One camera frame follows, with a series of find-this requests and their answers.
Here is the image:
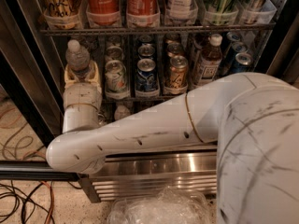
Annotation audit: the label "clear front water bottle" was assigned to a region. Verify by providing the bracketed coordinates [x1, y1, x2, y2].
[65, 39, 92, 81]

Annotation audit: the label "orange lacroix can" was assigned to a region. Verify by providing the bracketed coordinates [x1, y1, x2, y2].
[166, 42, 184, 58]
[165, 55, 188, 89]

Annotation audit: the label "red Coca-Cola can left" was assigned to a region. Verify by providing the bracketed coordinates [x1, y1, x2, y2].
[88, 0, 120, 25]

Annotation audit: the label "blue pepsi can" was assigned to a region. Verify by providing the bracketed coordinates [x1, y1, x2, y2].
[137, 44, 155, 60]
[136, 59, 158, 92]

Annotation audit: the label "clear water bottle bottom shelf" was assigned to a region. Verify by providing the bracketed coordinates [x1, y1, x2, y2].
[114, 105, 131, 120]

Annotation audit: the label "clear plastic bag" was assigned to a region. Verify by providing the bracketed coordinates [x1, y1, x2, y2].
[107, 187, 212, 224]

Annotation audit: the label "glass fridge door left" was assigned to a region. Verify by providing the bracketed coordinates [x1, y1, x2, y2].
[0, 53, 78, 181]

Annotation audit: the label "stainless steel fridge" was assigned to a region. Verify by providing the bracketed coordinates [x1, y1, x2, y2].
[0, 0, 299, 203]

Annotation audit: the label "amber tea bottle white cap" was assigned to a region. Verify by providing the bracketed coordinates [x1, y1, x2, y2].
[192, 34, 222, 86]

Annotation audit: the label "yellow LaCroix can top shelf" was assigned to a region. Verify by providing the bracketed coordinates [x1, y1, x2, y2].
[37, 0, 82, 19]

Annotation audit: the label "blue red bull can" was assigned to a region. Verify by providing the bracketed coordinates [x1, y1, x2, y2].
[219, 42, 248, 77]
[230, 52, 253, 74]

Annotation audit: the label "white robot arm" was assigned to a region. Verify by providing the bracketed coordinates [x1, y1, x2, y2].
[46, 72, 299, 224]

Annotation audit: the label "blue Pepsi front can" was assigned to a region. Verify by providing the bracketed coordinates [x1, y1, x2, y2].
[136, 59, 158, 92]

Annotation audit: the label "blue Red Bull front can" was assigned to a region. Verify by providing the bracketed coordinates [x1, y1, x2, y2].
[230, 52, 253, 74]

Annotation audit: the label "green white middle can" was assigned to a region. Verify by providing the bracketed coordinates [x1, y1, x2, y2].
[105, 46, 123, 62]

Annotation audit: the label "black and orange floor cables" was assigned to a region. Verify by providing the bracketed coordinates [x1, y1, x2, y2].
[0, 180, 82, 224]

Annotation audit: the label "orange LaCroix front can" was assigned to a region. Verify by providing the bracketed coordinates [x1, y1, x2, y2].
[165, 55, 188, 89]

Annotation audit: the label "orange LaCroix middle can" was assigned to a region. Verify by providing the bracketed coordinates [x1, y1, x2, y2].
[166, 42, 184, 58]

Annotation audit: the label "blue Pepsi middle can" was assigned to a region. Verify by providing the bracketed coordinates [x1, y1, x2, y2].
[137, 44, 155, 60]

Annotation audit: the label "blue Red Bull middle can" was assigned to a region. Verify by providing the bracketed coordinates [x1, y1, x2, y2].
[219, 42, 248, 77]

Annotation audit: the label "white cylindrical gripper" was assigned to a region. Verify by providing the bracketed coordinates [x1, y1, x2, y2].
[63, 60, 102, 133]

